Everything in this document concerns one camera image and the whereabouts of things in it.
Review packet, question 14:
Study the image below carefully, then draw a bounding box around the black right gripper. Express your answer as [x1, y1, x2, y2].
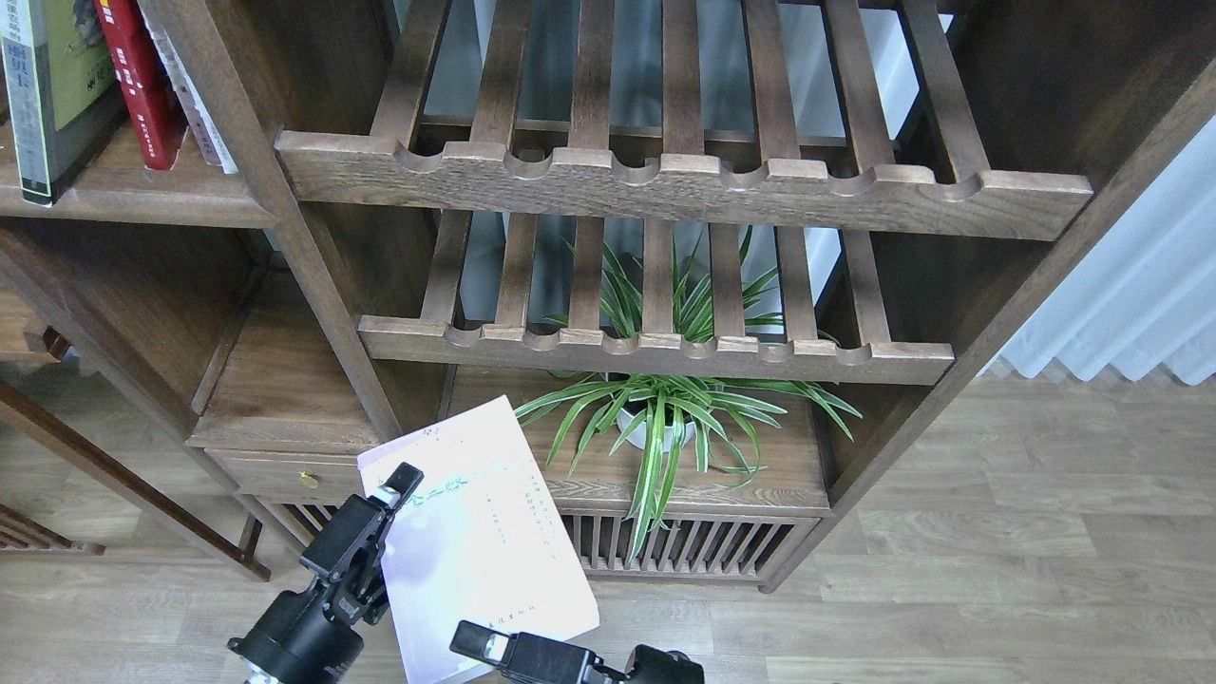
[450, 619, 705, 683]

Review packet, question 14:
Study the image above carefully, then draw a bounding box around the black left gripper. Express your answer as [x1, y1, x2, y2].
[227, 462, 426, 683]

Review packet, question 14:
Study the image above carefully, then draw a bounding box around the white paperback book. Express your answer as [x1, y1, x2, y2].
[358, 396, 599, 683]

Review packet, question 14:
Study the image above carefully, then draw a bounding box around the red paperback book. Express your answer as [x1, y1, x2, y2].
[94, 1, 187, 172]

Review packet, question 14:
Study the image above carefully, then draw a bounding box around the green and black book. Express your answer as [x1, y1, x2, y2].
[2, 1, 126, 206]

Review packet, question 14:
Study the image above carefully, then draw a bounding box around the brass drawer knob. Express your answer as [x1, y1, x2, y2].
[298, 470, 320, 490]

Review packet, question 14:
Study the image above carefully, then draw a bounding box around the white plant pot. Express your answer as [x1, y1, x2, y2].
[617, 399, 697, 453]

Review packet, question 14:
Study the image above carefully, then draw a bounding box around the green spider plant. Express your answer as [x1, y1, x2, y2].
[514, 239, 863, 559]

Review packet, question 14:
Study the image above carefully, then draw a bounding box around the white upright book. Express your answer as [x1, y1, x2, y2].
[136, 1, 238, 175]

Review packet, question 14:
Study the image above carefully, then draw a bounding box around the dark wooden bookshelf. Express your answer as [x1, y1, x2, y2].
[2, 1, 1214, 592]

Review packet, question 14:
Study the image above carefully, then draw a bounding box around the white curtain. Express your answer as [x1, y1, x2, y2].
[997, 122, 1215, 386]

